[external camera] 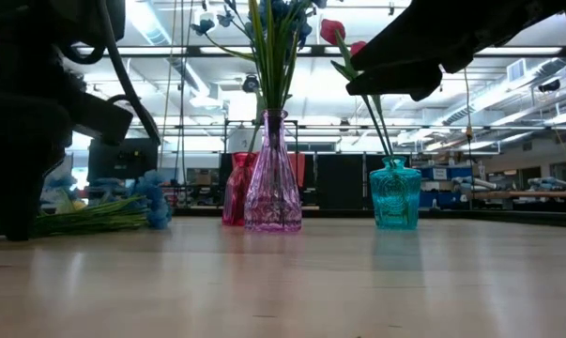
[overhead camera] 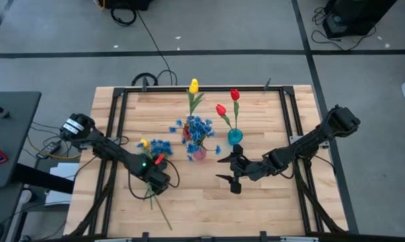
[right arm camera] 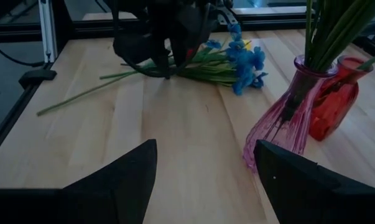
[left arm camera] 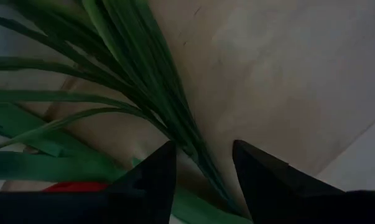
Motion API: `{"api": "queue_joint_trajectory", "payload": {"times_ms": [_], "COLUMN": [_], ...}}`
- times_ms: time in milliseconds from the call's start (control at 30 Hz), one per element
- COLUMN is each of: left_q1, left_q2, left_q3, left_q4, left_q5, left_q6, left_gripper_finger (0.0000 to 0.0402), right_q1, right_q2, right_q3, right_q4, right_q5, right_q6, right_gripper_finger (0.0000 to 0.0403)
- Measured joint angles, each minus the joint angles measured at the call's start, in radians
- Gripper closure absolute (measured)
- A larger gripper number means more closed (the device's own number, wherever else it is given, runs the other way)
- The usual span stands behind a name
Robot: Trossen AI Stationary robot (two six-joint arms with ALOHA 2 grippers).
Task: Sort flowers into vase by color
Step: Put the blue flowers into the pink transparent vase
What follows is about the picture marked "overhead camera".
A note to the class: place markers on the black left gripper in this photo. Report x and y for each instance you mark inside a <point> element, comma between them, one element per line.
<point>158,179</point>

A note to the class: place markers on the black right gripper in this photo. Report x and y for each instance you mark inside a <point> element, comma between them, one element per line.
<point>252,171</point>

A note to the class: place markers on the pink glass vase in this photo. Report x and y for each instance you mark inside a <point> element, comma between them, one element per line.
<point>199,154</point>

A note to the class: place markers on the red glass vase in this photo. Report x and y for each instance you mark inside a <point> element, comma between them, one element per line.
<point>186,133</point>

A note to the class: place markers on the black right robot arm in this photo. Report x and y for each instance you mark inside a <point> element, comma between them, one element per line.
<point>309,144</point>

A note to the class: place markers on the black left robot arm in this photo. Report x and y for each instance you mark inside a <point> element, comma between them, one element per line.
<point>104,148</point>

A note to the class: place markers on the teal glass vase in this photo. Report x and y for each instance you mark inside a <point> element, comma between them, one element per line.
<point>235,137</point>

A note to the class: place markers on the small red tab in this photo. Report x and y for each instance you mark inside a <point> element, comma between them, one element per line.
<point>159,158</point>

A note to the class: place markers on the white paper stack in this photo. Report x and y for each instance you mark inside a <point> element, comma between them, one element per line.
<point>66,169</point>
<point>57,198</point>

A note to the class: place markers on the black desk leg beam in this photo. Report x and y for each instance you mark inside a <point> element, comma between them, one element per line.
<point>44,179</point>

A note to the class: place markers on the black desk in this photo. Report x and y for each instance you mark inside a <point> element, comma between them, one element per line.
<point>17,134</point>

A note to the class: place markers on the small black desk item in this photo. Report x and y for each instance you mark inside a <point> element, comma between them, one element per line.
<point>6,115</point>

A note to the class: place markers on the black equipment box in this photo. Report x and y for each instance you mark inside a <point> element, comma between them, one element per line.
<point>128,3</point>

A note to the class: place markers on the large black equipment case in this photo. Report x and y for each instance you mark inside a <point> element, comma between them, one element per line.
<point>356,17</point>

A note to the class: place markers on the black frame upright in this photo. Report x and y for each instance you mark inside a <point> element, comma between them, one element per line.
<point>144,84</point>
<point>267,84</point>
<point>263,236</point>
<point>145,237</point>

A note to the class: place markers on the black aluminium table frame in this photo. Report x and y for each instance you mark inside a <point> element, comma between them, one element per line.
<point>215,89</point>

